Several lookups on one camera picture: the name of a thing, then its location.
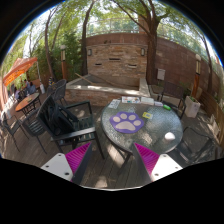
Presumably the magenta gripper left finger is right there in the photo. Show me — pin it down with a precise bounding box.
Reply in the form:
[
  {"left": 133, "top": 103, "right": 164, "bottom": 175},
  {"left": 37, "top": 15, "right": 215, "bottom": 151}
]
[{"left": 42, "top": 143, "right": 92, "bottom": 185}]

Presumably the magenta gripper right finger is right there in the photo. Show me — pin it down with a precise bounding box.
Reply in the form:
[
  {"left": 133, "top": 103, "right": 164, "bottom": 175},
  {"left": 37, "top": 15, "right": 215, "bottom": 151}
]
[{"left": 132, "top": 143, "right": 182, "bottom": 183}]

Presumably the round glass patio table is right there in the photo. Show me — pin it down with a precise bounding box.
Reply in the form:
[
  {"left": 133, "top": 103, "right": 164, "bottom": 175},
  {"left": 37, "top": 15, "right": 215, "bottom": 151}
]
[{"left": 100, "top": 98, "right": 184, "bottom": 174}]

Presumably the black metal armchair near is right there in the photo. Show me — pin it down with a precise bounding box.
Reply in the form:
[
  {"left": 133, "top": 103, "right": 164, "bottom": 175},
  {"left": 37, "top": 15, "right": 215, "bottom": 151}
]
[{"left": 36, "top": 96, "right": 104, "bottom": 158}]

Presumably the black metal chair right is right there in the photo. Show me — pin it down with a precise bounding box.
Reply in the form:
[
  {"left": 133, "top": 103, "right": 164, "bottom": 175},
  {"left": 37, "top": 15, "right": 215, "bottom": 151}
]
[{"left": 175, "top": 127, "right": 217, "bottom": 164}]

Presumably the black metal chair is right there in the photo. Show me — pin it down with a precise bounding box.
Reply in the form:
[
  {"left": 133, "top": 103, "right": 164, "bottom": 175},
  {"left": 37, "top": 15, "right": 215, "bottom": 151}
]
[
  {"left": 157, "top": 82, "right": 186, "bottom": 118},
  {"left": 175, "top": 127, "right": 217, "bottom": 164}
]

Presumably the purple paw print mousepad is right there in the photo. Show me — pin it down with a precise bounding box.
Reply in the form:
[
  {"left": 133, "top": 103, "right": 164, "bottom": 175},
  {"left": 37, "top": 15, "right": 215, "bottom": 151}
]
[{"left": 110, "top": 111, "right": 144, "bottom": 134}]

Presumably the green small object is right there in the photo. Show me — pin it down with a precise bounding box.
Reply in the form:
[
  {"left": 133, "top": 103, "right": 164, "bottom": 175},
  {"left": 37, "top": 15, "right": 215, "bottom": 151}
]
[{"left": 163, "top": 105, "right": 171, "bottom": 111}]

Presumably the white flat box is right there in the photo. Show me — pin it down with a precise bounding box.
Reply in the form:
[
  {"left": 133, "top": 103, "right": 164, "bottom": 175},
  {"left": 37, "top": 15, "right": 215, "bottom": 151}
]
[{"left": 141, "top": 97, "right": 154, "bottom": 105}]

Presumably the white square planter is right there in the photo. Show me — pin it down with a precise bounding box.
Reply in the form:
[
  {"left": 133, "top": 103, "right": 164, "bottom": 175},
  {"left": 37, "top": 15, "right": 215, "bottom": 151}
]
[{"left": 185, "top": 96, "right": 200, "bottom": 118}]

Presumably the black metal chair far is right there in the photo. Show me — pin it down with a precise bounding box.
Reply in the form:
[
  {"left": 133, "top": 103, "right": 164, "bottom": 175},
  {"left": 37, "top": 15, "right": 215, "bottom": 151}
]
[{"left": 157, "top": 82, "right": 186, "bottom": 118}]

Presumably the black chair far left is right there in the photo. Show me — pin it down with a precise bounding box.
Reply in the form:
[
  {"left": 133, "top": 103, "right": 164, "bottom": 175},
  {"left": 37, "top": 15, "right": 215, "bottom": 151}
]
[{"left": 2, "top": 113, "right": 24, "bottom": 148}]

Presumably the colourful flat box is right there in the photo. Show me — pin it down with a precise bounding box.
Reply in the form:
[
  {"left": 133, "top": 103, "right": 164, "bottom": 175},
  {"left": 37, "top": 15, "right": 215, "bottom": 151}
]
[{"left": 122, "top": 96, "right": 141, "bottom": 103}]

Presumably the white paper sheet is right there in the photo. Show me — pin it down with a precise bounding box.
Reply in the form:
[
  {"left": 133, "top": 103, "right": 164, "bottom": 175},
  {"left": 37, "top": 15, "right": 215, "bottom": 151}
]
[{"left": 108, "top": 99, "right": 120, "bottom": 109}]

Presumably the black mesh chair back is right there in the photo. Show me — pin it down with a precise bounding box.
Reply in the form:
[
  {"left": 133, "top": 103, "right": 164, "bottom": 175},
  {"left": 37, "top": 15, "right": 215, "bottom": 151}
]
[{"left": 47, "top": 79, "right": 66, "bottom": 101}]

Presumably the round brown table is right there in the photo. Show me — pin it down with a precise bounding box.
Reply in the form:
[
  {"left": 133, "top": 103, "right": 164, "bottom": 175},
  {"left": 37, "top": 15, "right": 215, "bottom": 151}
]
[{"left": 15, "top": 93, "right": 40, "bottom": 116}]

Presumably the stone raised fountain basin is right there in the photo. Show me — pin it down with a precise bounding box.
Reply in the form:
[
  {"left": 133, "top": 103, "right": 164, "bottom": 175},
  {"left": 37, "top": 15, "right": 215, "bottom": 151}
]
[{"left": 65, "top": 75, "right": 150, "bottom": 106}]

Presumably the orange patio umbrella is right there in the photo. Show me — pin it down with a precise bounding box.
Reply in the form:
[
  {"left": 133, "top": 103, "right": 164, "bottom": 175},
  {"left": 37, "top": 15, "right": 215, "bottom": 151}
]
[{"left": 3, "top": 57, "right": 37, "bottom": 86}]

